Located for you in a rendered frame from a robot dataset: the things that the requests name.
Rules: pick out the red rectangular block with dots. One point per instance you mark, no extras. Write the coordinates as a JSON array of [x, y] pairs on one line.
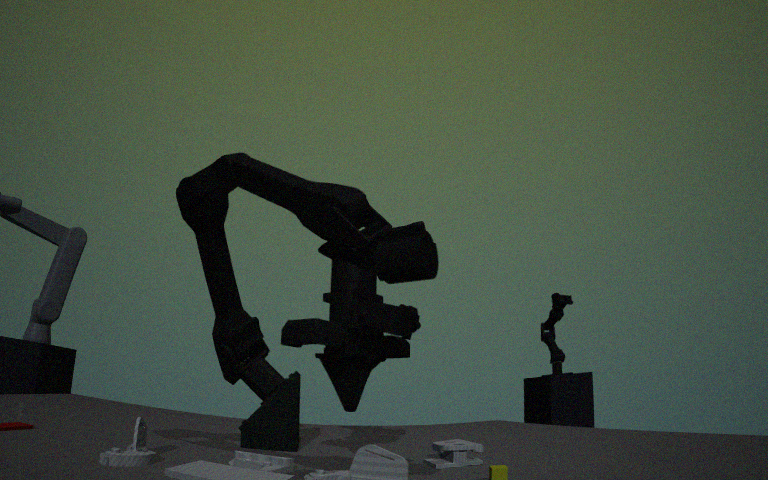
[[15, 426]]

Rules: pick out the olive yellow block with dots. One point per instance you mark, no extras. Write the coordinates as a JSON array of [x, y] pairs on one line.
[[498, 472]]

